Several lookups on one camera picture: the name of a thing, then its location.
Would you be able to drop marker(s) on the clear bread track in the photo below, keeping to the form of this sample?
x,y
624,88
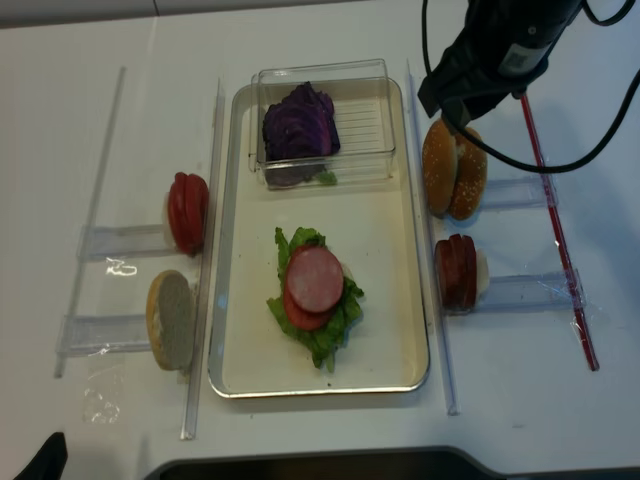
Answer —
x,y
90,335

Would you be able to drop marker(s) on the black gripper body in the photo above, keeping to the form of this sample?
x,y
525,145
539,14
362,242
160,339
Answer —
x,y
487,64

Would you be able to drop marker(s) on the white bread bun half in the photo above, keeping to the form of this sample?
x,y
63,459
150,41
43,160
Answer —
x,y
170,320

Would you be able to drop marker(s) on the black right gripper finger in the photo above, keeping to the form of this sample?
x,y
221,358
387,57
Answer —
x,y
458,112

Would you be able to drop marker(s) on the clear sausage track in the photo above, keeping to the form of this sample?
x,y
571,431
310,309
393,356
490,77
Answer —
x,y
533,293

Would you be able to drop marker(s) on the clear tape patch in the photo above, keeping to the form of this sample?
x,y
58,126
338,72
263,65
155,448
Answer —
x,y
101,405

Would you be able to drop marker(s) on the pink sausage slice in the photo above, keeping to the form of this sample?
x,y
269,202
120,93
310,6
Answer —
x,y
314,279

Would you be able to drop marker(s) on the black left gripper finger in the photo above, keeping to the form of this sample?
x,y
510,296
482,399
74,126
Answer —
x,y
49,462

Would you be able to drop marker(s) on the upright sausage slices stack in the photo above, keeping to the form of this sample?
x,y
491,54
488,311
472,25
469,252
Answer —
x,y
457,272

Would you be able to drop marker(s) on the clear rail left of tray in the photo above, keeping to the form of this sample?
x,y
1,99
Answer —
x,y
190,415

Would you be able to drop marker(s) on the tomato slice on lettuce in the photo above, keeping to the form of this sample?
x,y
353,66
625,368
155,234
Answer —
x,y
302,319

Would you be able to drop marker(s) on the clear tomato track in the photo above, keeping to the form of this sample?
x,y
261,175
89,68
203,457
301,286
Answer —
x,y
145,241

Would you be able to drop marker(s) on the red plastic rod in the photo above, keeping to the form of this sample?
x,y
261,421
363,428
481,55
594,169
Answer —
x,y
555,215

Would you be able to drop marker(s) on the sesame bun half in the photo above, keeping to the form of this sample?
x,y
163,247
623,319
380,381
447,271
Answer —
x,y
439,167
471,179

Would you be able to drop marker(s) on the purple cabbage piece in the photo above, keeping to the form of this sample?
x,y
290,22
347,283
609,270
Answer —
x,y
301,126

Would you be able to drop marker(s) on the clear rail right of tray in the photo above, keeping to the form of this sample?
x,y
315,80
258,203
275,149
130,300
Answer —
x,y
439,327

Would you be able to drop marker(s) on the clear plastic container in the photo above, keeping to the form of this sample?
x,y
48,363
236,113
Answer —
x,y
361,94

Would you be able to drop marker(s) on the upright tomato slices stack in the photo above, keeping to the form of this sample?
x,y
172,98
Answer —
x,y
187,206

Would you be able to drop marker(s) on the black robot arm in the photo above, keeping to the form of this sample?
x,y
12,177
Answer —
x,y
143,188

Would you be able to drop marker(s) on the clear bun track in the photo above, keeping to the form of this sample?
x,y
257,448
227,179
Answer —
x,y
519,193

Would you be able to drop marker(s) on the right sesame bun half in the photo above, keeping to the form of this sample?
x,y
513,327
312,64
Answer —
x,y
471,179

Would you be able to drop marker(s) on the clear rail far left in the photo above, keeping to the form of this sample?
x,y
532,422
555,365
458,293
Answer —
x,y
90,220

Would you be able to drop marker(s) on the metal baking tray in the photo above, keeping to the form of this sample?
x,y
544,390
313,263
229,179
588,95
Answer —
x,y
374,228

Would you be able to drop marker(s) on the clear rail of tray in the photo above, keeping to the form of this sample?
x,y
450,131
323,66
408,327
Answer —
x,y
439,327
190,415

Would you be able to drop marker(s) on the green lettuce leaf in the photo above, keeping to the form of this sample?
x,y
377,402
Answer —
x,y
323,342

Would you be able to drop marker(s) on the left sesame bun half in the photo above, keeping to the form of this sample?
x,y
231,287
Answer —
x,y
439,167

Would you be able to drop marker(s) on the white sausage pusher block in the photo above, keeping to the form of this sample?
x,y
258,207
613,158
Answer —
x,y
482,273

